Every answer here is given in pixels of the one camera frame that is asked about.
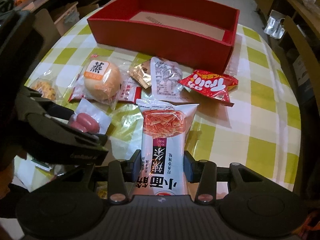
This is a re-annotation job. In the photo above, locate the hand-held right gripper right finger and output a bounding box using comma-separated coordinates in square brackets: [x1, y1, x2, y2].
[184, 151, 272, 204]

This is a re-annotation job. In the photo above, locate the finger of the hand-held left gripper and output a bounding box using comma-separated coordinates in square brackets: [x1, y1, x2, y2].
[44, 101, 75, 126]
[67, 129, 108, 144]

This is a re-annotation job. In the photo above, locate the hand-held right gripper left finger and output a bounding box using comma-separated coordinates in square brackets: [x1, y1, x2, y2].
[59, 149, 142, 203]

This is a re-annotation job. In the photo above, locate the pink sausage packet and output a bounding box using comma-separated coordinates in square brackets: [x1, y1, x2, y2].
[69, 98, 112, 135]

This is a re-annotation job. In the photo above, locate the clear cookie packet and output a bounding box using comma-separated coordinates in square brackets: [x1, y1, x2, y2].
[30, 76, 63, 103]

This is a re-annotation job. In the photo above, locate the white noodle snack packet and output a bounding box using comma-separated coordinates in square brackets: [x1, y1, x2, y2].
[136, 99, 200, 196]

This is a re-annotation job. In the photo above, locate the round bun packet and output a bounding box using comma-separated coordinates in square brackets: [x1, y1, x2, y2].
[80, 55, 125, 109]

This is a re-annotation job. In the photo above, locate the labelled vacuum food packet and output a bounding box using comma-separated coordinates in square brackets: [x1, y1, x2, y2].
[149, 56, 185, 97]

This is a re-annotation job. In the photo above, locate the red cardboard box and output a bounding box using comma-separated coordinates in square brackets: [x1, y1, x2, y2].
[86, 0, 240, 74]

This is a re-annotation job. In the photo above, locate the small red white packet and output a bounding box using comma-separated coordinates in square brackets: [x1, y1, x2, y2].
[117, 79, 142, 103]
[68, 85, 87, 103]

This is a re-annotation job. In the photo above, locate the green checked tablecloth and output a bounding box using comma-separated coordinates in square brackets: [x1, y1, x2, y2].
[14, 17, 304, 200]

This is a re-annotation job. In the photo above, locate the small gold packet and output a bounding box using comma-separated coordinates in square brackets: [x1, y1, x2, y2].
[128, 63, 152, 88]

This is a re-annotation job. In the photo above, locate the red puffed snack packet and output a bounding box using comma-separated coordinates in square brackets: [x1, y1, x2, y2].
[178, 69, 239, 107]

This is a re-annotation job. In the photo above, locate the plywood chair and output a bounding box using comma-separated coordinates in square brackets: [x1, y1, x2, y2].
[33, 8, 60, 55]

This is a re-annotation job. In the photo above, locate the brown cardboard box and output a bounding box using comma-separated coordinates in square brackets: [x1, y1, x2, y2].
[49, 4, 81, 28]

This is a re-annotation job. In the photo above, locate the wooden shelf unit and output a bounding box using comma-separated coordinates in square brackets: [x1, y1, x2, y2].
[255, 0, 320, 105]

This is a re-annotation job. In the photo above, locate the wooden chair frame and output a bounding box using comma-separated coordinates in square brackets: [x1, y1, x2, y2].
[281, 16, 320, 198]

